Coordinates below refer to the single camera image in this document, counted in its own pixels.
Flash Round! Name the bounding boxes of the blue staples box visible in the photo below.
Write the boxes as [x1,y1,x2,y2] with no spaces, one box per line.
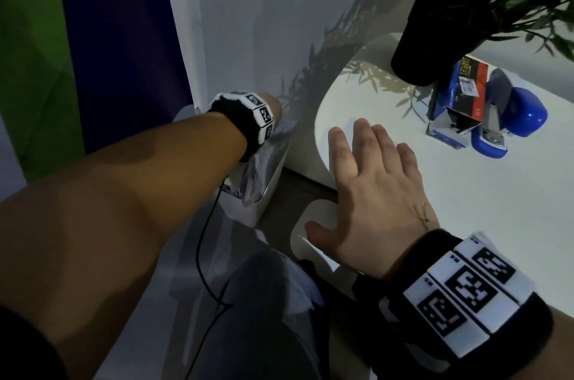
[426,56,490,150]

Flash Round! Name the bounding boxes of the person's left forearm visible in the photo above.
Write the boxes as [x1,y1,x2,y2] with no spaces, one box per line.
[0,111,248,380]

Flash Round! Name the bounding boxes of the grey round stool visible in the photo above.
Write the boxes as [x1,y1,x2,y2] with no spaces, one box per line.
[172,105,200,123]

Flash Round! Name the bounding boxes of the black right wrist strap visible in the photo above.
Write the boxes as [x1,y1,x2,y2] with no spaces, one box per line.
[352,228,555,380]

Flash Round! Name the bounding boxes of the black wrist strap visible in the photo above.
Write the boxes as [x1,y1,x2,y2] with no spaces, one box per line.
[352,228,555,380]
[208,90,275,164]

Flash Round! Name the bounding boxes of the person's right hand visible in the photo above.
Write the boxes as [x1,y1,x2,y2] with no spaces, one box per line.
[304,118,441,281]

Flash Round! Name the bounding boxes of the white paper bin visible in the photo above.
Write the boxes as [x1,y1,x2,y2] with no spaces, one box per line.
[218,117,297,229]

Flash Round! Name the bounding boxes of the blue white stapler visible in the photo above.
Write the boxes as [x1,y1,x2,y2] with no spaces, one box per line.
[471,68,549,160]

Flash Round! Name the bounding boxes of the person's left hand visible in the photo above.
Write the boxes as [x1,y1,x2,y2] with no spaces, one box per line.
[259,93,283,130]

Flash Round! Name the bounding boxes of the person's grey trousers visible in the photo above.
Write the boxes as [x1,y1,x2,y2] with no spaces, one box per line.
[188,249,377,380]

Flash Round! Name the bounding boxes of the black left camera cable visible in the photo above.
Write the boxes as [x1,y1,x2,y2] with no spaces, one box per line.
[184,186,234,380]

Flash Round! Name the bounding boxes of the black left wrist strap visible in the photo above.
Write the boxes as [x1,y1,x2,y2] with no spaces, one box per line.
[208,90,275,164]

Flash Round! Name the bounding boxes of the green potted plant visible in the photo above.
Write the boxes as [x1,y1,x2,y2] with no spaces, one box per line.
[390,0,574,87]

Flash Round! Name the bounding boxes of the green leaf print mat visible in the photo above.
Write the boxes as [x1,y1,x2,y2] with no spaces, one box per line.
[0,0,86,183]

